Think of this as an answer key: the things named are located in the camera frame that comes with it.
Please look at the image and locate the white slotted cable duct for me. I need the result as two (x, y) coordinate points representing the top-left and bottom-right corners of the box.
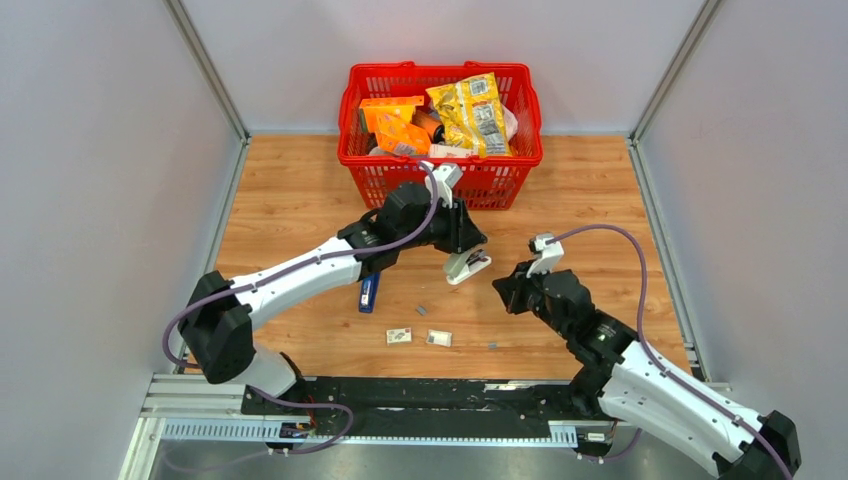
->
(160, 419), (579, 448)

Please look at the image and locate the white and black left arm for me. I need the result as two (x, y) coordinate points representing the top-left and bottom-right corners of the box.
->
(172, 182), (489, 415)

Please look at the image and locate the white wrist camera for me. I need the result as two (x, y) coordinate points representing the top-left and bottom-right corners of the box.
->
(526, 232), (564, 277)
(418, 161), (463, 208)

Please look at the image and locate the yellow snack bag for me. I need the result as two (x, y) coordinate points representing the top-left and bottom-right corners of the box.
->
(426, 73), (512, 157)

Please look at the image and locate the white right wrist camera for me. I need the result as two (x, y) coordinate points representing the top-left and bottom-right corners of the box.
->
(526, 232), (564, 277)

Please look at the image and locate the blue and black stapler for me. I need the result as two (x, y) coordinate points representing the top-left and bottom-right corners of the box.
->
(358, 273), (381, 314)

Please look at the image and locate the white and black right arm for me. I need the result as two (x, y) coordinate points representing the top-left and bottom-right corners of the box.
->
(492, 262), (802, 479)

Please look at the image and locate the aluminium frame rail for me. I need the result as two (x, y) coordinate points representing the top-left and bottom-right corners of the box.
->
(163, 0), (251, 145)

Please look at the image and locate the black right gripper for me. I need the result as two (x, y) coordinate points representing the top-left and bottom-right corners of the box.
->
(491, 261), (571, 341)

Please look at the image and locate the red plastic shopping basket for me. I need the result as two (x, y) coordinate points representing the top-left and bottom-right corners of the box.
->
(337, 60), (545, 212)

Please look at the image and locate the orange snack packet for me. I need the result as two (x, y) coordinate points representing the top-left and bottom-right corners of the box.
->
(375, 123), (431, 156)

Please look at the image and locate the white staple box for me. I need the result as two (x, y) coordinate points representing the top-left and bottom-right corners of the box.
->
(386, 327), (413, 345)

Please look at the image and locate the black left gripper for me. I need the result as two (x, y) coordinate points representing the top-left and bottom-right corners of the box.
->
(397, 195), (488, 255)

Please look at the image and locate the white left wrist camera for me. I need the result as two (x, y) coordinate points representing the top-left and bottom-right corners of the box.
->
(418, 161), (463, 208)

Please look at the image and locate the white staple box tray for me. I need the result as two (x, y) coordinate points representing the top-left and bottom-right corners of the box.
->
(426, 330), (453, 348)

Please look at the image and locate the grey and white stapler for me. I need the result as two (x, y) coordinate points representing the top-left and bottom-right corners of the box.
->
(443, 248), (492, 285)

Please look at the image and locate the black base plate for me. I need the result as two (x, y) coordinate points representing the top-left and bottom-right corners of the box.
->
(241, 376), (618, 435)

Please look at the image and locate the orange carton box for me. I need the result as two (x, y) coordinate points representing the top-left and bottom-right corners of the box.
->
(358, 95), (425, 133)

